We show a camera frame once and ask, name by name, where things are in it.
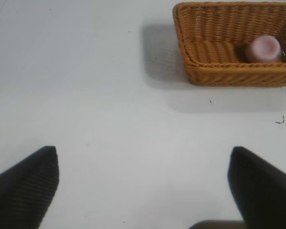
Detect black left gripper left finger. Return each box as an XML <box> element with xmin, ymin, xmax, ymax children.
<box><xmin>0</xmin><ymin>146</ymin><xmax>60</xmax><ymax>229</ymax></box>

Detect pink toy peach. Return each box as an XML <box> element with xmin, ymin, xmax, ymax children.
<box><xmin>244</xmin><ymin>35</ymin><xmax>282</xmax><ymax>64</ymax></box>

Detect brown woven wicker basket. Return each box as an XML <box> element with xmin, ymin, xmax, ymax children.
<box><xmin>173</xmin><ymin>1</ymin><xmax>286</xmax><ymax>88</ymax></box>

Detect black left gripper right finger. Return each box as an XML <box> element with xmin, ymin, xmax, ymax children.
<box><xmin>227</xmin><ymin>146</ymin><xmax>286</xmax><ymax>229</ymax></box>

